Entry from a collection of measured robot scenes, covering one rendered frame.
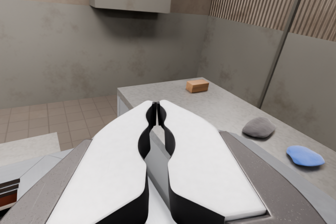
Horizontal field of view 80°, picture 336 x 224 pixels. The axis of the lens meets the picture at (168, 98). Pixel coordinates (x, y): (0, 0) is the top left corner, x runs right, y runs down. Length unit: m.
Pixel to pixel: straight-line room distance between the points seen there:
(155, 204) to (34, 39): 2.56
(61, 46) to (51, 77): 0.44
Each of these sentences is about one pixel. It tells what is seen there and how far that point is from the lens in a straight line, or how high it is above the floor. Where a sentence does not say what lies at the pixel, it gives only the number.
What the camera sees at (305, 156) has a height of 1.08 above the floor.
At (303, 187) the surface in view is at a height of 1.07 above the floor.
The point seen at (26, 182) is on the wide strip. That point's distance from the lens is 0.94.
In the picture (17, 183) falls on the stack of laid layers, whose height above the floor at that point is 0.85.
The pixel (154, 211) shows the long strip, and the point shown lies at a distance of 0.78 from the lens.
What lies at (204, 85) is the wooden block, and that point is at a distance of 1.18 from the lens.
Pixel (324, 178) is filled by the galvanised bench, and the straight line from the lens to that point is 0.87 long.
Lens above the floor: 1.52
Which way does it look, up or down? 27 degrees down
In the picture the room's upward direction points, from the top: 7 degrees clockwise
